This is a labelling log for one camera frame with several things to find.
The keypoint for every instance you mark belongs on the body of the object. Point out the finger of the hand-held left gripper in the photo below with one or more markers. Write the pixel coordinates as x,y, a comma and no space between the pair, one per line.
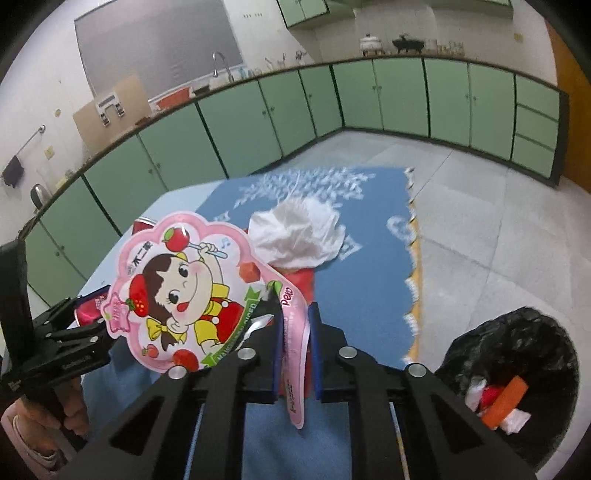
78,346
55,316

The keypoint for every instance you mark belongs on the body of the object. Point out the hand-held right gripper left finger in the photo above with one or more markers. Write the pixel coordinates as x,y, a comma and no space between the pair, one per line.
277,364

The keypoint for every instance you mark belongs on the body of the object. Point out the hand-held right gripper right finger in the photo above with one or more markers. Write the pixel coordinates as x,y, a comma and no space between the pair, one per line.
316,350

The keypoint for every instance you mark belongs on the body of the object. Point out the red paper packet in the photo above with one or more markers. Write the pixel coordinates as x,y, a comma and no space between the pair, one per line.
90,309

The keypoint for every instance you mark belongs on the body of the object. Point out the pink cartoon candy packet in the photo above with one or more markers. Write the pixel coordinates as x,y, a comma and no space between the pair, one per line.
184,277

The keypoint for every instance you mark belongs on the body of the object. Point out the bin with black bag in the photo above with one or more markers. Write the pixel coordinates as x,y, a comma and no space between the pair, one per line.
531,341

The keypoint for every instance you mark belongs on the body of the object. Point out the person's left hand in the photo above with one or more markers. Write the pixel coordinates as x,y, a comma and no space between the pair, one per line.
32,434

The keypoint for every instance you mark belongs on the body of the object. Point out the red paper cup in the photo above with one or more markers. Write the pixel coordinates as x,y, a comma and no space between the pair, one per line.
300,281

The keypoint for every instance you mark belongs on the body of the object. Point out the blue patterned tablecloth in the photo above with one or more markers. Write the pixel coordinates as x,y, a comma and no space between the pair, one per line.
360,286

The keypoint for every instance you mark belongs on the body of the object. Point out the dark hanging towel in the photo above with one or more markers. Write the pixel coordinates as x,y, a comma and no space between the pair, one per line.
13,171

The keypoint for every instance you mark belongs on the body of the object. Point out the red wrapper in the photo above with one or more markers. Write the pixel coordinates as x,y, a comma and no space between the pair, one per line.
490,394

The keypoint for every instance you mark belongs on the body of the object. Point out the cardboard sheet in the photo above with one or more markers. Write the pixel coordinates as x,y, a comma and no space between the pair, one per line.
124,134

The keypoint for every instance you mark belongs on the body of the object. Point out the green kitchen base cabinets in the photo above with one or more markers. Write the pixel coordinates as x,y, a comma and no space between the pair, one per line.
231,124

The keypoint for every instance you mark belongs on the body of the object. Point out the red basin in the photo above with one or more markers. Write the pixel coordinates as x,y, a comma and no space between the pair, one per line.
173,98

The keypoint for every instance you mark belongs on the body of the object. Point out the grey window blind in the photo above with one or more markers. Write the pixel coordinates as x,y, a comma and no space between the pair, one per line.
152,46

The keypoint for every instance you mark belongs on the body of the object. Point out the metal faucet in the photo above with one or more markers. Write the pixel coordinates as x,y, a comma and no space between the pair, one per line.
221,64

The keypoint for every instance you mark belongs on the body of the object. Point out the white lidded pot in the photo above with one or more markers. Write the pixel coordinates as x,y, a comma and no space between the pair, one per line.
371,45

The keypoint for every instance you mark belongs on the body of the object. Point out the black wok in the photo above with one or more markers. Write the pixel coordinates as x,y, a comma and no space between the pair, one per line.
408,45

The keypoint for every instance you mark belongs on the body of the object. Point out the wooden door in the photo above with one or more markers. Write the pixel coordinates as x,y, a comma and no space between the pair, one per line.
572,101

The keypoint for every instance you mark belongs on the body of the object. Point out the metal towel rail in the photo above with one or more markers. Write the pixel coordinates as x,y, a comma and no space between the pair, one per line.
32,136

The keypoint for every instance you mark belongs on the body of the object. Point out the white wall-mounted device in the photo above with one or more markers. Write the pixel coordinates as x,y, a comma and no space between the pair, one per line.
109,107

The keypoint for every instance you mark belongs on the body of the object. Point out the green wall cabinet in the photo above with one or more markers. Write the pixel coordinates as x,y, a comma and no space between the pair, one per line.
304,10

